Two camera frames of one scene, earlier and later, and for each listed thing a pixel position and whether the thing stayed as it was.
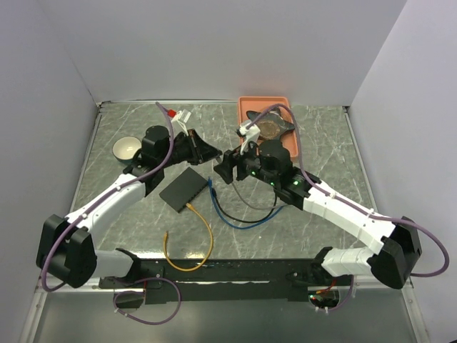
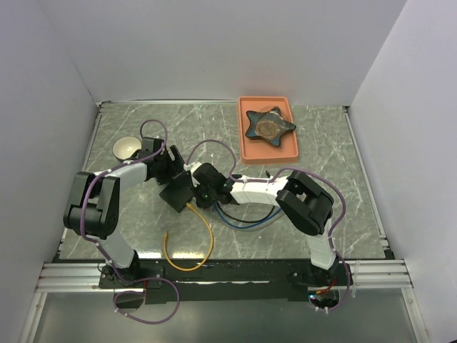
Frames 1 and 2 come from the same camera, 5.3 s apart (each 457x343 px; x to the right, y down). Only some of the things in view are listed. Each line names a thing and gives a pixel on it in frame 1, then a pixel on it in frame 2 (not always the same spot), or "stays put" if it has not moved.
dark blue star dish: x=271 y=125 stays put
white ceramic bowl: x=125 y=147 stays put
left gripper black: x=201 y=151 to x=176 y=166
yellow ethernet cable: x=166 y=236 stays put
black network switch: x=183 y=189 stays put
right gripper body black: x=252 y=160 to x=206 y=196
